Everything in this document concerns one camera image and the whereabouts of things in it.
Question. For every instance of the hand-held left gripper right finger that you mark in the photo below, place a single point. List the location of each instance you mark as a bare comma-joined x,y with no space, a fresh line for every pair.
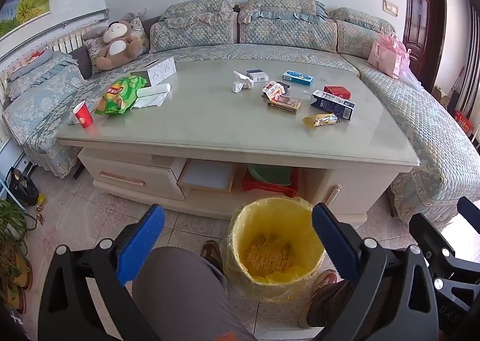
333,239

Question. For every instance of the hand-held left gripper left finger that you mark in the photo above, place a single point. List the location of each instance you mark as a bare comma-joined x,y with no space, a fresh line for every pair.
144,236

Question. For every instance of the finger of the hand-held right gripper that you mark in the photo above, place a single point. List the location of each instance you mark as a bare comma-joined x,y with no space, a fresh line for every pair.
422,226
468,209

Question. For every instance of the bin with yellow liner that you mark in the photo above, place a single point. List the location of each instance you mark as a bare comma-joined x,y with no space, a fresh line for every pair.
243,236

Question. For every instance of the yellow snack wrapper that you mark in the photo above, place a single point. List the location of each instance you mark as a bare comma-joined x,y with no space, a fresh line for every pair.
322,120

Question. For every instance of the blue and white milk carton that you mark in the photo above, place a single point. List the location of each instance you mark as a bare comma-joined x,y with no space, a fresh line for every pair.
333,104

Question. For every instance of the brown cigarette box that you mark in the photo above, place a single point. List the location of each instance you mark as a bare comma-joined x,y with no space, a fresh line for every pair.
285,104

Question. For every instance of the red cigarette box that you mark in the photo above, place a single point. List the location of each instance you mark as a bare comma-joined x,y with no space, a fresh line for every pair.
337,91

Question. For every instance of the red white cigarette pack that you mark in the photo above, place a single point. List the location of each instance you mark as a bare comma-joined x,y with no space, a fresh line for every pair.
273,90

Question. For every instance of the long blue box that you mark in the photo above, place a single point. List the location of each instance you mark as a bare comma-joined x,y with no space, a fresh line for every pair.
298,77

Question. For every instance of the white tissue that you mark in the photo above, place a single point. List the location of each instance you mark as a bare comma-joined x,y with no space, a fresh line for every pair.
242,82

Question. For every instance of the person's right brown shoe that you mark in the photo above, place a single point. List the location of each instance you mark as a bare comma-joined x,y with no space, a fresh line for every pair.
326,279

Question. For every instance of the person's brown shoe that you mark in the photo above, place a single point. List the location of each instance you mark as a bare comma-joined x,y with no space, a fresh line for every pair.
212,253
326,279

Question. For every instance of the person's left brown shoe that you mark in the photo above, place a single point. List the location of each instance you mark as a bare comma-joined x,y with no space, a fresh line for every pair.
212,253

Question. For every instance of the wooden framed whiteboard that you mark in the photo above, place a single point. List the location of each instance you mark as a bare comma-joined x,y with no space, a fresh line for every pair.
206,177

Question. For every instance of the red carton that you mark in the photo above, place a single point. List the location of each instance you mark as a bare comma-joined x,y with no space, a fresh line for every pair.
463,121

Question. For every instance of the green plastic basin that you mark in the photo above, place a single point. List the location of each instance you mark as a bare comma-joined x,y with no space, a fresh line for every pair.
270,174

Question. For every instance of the red plastic basket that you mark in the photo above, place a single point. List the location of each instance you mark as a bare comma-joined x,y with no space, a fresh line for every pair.
258,185

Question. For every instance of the cardboard box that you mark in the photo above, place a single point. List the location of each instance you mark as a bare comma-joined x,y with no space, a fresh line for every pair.
440,95

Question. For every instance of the black bag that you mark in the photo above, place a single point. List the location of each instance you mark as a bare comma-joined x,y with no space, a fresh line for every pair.
22,189

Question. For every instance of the cream coffee table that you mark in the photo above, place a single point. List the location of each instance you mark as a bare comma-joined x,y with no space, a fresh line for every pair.
225,131

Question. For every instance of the potted green plant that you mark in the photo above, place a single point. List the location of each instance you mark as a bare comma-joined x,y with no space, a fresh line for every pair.
11,221

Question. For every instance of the red paper cup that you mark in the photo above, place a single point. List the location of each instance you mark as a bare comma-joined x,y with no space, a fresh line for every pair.
83,116

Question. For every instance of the green chip bag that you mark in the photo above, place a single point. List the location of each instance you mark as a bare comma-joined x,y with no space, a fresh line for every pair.
120,95

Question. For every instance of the roll of white plastic bags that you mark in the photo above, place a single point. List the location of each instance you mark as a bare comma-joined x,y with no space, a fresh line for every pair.
153,91

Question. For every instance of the white patterned tissue box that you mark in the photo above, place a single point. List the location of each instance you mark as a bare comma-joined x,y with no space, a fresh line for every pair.
161,71

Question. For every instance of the pink gift bag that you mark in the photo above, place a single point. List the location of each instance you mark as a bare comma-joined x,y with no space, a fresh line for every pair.
386,57

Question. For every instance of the dark grey cushion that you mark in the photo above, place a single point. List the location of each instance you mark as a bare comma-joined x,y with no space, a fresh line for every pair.
82,59

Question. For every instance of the dark brown door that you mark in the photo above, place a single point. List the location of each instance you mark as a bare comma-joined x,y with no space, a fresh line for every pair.
423,25

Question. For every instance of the brown teddy bear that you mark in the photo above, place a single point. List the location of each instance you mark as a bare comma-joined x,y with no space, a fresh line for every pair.
116,46

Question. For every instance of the quilted light blue sofa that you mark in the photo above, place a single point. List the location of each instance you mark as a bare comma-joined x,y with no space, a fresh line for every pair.
285,52

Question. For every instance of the white radiator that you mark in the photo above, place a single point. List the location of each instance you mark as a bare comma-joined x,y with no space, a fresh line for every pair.
69,42

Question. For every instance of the floral pillow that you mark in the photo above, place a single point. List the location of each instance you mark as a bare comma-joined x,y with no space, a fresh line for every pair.
137,27

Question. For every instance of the white light switch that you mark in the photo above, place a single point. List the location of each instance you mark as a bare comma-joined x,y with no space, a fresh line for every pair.
390,7

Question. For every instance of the metal wall pipe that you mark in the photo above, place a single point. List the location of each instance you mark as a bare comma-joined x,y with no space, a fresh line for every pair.
75,20

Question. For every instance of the landscape wall poster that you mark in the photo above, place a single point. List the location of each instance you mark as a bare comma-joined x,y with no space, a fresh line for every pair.
26,7

